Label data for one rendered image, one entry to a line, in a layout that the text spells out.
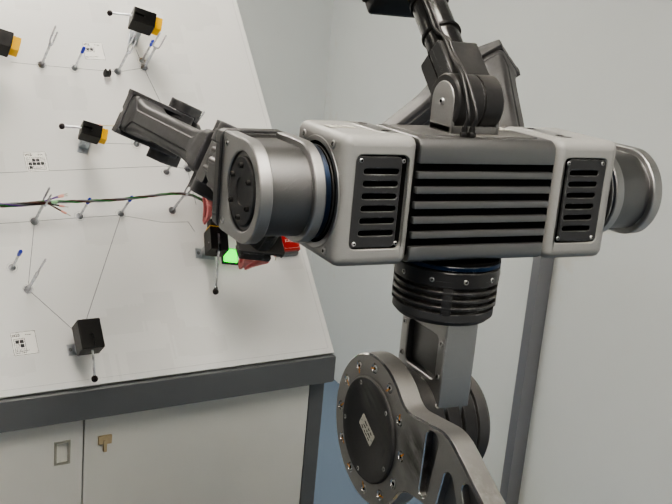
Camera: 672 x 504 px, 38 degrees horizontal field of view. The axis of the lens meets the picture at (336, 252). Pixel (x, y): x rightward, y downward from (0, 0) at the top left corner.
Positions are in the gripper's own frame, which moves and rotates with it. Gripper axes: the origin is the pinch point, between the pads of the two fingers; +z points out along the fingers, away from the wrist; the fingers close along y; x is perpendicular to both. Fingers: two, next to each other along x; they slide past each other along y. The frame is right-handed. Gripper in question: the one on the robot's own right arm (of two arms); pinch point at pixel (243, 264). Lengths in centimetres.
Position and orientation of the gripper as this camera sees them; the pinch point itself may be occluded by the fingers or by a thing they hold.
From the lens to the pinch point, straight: 204.4
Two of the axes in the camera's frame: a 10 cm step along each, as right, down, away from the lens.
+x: 2.1, 8.2, -5.4
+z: -4.4, 5.7, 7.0
